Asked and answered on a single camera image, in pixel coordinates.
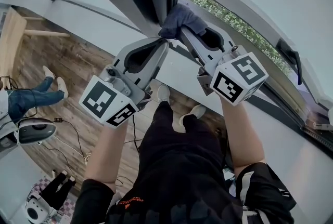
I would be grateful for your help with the grey and white handheld device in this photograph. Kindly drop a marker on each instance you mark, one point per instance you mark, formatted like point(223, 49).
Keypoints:
point(36, 130)

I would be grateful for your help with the person's left white shoe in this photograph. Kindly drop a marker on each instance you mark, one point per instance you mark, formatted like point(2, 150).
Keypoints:
point(163, 93)

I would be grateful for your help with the light wooden table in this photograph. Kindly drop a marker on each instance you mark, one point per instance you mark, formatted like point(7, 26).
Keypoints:
point(10, 36)

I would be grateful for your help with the person's right white shoe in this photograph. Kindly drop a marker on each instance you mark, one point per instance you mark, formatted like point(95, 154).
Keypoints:
point(193, 113)

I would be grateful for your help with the white crumpled paper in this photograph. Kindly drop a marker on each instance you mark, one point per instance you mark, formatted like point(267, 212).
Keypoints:
point(327, 108)

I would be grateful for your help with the person's white shoe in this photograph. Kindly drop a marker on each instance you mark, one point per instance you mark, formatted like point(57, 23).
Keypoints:
point(193, 113)
point(163, 93)

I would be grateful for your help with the person's left forearm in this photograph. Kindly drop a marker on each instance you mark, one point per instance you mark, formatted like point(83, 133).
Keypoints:
point(106, 160)

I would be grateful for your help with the person's right forearm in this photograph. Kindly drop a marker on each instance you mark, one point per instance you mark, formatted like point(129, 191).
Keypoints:
point(243, 139)

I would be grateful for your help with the green hedge outside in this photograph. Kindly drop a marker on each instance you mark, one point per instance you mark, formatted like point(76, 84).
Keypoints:
point(234, 20)

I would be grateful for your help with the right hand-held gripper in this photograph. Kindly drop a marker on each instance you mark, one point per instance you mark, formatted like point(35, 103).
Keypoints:
point(249, 72)

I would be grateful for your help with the checkered mat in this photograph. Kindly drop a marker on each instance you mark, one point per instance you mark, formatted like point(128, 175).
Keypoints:
point(69, 204)

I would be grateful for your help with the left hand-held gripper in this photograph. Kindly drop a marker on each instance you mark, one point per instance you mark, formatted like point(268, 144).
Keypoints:
point(99, 102)

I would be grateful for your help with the dark blue cleaning cloth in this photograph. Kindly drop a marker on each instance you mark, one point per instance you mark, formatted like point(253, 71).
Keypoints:
point(179, 19)

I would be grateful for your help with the person's black trousers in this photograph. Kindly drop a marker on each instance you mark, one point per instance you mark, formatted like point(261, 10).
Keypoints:
point(161, 126)

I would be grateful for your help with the person's black shirt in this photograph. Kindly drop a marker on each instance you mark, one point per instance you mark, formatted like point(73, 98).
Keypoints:
point(182, 186)

